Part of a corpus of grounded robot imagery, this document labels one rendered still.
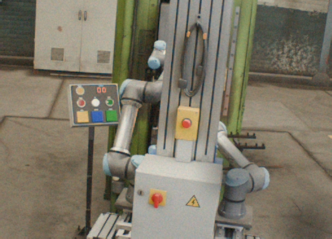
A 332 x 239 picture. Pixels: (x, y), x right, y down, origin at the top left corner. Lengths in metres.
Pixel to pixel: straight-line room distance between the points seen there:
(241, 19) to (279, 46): 6.33
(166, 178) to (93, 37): 6.87
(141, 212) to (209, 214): 0.28
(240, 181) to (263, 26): 7.38
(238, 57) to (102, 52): 5.34
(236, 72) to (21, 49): 6.41
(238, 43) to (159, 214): 1.87
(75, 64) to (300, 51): 4.30
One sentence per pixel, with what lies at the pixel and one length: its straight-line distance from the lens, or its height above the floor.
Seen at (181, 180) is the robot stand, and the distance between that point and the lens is 2.02.
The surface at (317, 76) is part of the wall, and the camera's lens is 10.32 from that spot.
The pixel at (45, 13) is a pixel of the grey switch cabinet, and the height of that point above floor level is 1.06.
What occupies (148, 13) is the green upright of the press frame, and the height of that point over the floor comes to 1.68.
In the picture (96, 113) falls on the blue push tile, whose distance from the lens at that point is 3.43.
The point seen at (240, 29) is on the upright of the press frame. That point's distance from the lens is 3.66.
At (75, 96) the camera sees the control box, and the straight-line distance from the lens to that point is 3.43.
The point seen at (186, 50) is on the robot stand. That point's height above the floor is 1.70.
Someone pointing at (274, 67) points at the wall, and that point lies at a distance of 10.01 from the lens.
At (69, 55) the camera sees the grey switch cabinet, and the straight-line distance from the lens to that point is 8.86.
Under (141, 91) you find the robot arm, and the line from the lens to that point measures 2.73.
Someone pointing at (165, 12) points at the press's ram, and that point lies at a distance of 3.47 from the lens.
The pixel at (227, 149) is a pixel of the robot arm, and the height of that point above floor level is 1.08.
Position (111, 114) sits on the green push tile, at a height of 1.02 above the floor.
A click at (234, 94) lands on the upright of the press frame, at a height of 1.16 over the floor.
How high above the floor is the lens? 2.03
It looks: 17 degrees down
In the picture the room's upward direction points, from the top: 5 degrees clockwise
